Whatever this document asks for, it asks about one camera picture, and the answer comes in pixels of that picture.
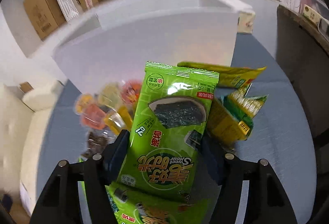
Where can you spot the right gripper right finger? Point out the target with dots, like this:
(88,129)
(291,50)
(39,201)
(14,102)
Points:
(267,200)

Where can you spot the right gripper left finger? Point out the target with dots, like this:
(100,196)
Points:
(59,200)

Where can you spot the green seaweed snack pack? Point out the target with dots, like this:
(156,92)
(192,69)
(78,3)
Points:
(132,206)

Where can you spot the dark seaweed clear packet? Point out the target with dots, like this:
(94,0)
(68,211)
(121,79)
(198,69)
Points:
(97,141)

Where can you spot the pink jelly cup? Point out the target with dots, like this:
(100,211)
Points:
(92,116)

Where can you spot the yellow jelly cup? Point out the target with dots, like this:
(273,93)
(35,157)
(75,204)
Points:
(118,120)

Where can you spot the orange lid jelly cup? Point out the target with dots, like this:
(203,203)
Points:
(83,101)

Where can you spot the green jelly cup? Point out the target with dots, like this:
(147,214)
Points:
(110,96)

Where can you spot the red lid jelly cup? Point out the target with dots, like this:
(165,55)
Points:
(130,91)

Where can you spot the cream leather sofa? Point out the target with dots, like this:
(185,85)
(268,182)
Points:
(24,123)

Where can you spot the large cardboard box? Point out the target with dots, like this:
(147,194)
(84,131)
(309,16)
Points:
(44,15)

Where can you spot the cream patterned small box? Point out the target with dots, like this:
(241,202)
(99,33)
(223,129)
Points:
(312,15)

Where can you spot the white storage box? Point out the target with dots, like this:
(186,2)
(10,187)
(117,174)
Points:
(116,42)

